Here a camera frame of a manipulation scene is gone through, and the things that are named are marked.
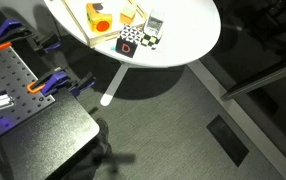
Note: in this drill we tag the black white cube letter D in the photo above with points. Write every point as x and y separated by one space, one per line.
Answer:
127 46

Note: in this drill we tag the white grey box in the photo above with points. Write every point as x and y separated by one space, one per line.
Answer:
154 24

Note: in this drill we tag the wooden tray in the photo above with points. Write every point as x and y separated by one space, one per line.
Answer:
83 25

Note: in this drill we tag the white table base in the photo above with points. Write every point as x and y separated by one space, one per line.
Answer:
114 85

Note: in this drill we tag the green black checkered cube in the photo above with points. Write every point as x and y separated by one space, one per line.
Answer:
149 41

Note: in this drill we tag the small teal block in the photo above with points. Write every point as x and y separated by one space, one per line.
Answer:
112 48

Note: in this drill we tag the small orange yellow block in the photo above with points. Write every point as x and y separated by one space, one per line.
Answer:
128 16

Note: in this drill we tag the orange yellow cube red circle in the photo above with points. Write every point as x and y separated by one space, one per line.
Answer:
98 18

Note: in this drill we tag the orange blue clamp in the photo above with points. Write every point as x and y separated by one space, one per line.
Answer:
54 81

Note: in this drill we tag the black floor hatch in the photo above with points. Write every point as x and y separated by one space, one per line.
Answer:
228 140

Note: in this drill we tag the black cart top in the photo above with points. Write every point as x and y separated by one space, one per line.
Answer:
53 133

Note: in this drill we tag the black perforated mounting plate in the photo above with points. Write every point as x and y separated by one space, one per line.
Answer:
14 76

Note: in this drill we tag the dark metal rail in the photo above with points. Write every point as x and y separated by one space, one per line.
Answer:
266 76

